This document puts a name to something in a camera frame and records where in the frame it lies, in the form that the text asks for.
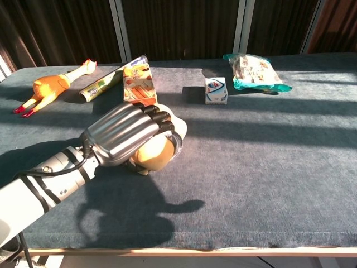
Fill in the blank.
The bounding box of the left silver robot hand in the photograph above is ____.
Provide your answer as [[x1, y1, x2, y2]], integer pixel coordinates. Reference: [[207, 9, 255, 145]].
[[83, 101, 176, 168]]

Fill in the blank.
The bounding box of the yellow round plush toy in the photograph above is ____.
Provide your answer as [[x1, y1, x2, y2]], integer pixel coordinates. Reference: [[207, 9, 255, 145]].
[[128, 105, 188, 176]]

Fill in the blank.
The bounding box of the orange cardboard snack box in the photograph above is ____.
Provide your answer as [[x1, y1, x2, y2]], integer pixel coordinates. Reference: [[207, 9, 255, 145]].
[[122, 63, 158, 109]]

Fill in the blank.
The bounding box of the cling film roll box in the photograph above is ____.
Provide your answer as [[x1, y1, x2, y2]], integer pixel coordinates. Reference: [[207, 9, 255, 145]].
[[79, 54, 149, 103]]

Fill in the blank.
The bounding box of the yellow rubber chicken toy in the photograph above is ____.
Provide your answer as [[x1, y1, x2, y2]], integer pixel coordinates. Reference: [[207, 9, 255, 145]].
[[13, 59, 97, 118]]

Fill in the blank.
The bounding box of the small white blue box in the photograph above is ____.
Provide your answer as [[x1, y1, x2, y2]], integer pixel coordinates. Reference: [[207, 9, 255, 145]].
[[204, 76, 229, 106]]

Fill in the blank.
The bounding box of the dark brown curtain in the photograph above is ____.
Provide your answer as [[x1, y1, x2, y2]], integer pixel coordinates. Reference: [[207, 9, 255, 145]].
[[0, 0, 123, 74], [122, 0, 240, 62], [247, 0, 319, 56]]

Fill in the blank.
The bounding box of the blue grey table cloth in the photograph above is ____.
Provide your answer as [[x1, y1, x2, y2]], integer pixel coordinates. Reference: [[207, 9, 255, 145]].
[[0, 52, 357, 251]]

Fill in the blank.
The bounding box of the teal plastic snack bag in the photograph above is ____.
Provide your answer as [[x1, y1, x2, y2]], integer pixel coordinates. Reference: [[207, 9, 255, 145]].
[[223, 52, 293, 93]]

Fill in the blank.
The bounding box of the reddish brown curtain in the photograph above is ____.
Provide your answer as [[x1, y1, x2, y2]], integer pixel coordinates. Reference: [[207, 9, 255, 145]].
[[306, 0, 357, 54]]

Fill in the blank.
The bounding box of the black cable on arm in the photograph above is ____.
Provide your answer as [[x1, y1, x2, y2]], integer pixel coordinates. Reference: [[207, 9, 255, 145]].
[[16, 133, 94, 181]]

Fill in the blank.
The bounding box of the white window frame post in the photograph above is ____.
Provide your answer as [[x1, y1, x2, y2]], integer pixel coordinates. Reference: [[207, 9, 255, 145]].
[[0, 54, 13, 83], [108, 0, 133, 64], [233, 0, 255, 55], [300, 0, 326, 55]]

